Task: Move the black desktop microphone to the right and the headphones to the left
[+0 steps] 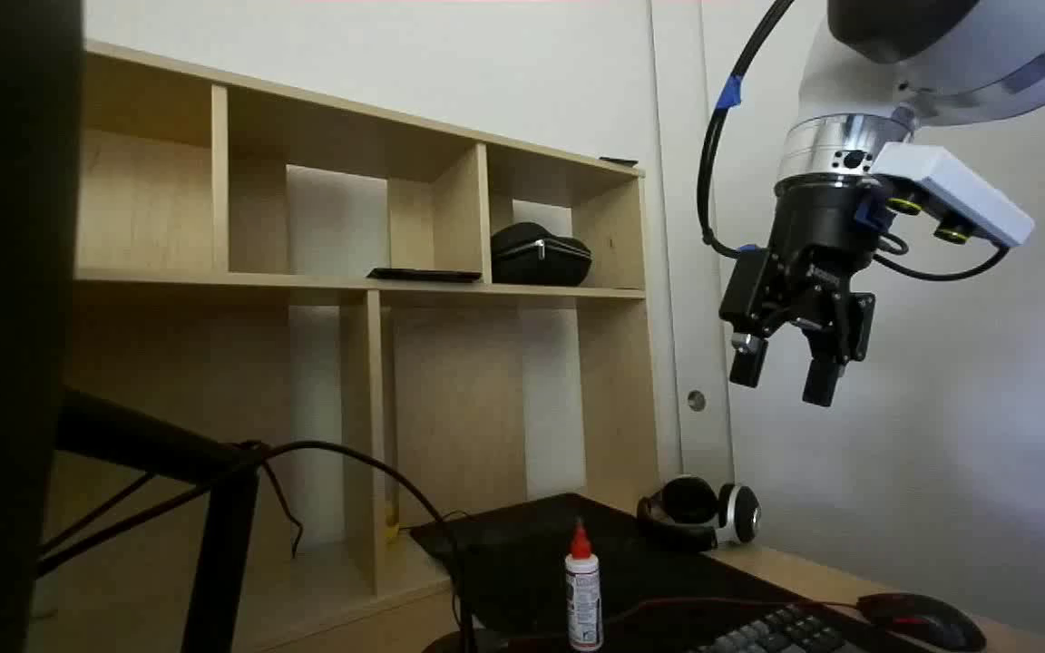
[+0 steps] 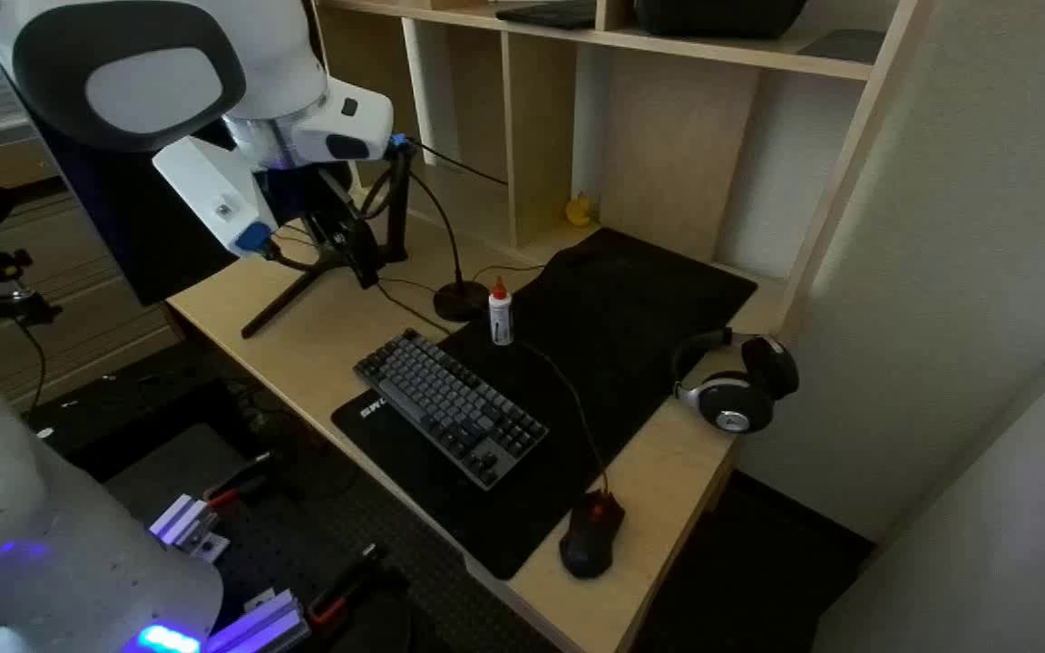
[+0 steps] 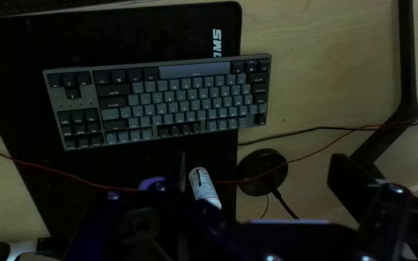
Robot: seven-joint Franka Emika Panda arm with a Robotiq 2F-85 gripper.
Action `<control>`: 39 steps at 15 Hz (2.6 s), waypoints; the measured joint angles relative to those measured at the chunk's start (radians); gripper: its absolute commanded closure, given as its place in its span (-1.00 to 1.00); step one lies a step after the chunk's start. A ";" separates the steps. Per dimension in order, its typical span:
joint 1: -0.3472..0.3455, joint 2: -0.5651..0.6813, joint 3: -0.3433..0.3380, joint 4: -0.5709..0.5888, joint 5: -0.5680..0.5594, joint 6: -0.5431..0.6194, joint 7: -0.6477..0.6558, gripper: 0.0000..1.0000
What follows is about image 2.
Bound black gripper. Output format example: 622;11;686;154
261;166;383;287

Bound black gooseneck desktop microphone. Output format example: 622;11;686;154
414;173;489;324

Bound black and silver headphones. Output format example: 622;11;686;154
671;325;804;437

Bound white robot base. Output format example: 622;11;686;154
0;397;225;653

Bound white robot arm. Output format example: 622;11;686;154
0;0;392;256

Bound black monitor with stand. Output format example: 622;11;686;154
37;119;414;337

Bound white glue bottle red cap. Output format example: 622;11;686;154
487;277;516;350

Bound small yellow object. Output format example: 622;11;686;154
565;196;596;230

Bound grey mechanical keyboard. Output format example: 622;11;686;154
357;330;552;489

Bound flat black item on shelf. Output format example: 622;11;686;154
499;0;596;29

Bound black desk mat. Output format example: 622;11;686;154
332;230;756;581

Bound light wooden shelf unit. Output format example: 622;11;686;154
314;0;931;334

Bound black and red mouse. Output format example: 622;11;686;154
558;489;623;581

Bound black box on shelf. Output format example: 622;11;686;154
634;0;806;41

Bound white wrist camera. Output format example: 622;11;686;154
154;138;276;256

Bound black mouse cable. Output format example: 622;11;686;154
519;337;612;496

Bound silver clamp with red handle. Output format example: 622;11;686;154
149;450;271;564

